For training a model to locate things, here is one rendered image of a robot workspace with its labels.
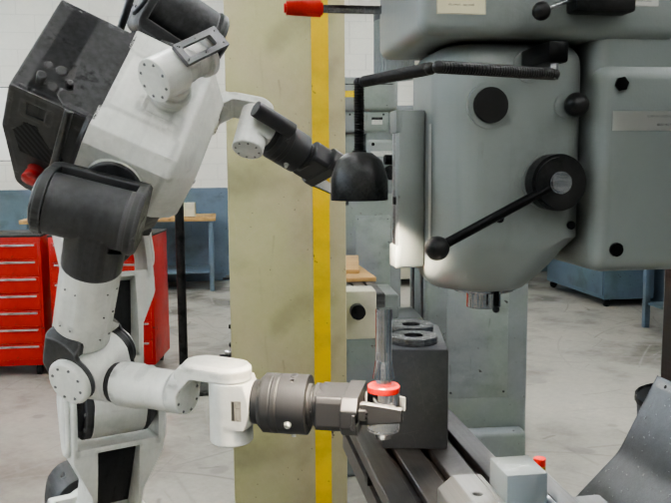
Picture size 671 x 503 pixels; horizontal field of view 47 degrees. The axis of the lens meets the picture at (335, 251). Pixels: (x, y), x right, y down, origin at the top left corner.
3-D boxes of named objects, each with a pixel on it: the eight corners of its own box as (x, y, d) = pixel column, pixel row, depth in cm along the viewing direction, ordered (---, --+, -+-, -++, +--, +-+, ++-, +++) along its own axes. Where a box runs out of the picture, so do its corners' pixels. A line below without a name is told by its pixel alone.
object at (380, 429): (362, 425, 114) (362, 387, 114) (392, 422, 116) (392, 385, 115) (372, 436, 110) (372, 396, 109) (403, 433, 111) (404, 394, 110)
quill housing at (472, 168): (441, 299, 96) (443, 37, 93) (402, 276, 116) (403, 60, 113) (585, 294, 99) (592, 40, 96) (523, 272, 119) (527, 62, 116)
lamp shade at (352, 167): (321, 200, 99) (321, 151, 98) (369, 198, 102) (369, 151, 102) (347, 202, 93) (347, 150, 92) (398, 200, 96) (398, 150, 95)
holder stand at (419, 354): (381, 448, 142) (381, 341, 139) (380, 410, 163) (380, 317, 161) (447, 449, 141) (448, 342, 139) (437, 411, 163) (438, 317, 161)
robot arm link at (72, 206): (33, 270, 112) (42, 191, 104) (52, 237, 119) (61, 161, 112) (114, 288, 113) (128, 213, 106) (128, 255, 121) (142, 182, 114)
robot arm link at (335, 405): (355, 389, 106) (271, 384, 108) (355, 456, 107) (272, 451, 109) (367, 365, 118) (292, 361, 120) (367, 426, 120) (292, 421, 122)
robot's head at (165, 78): (129, 88, 116) (144, 49, 109) (178, 64, 123) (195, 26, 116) (159, 120, 116) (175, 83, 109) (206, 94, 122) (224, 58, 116)
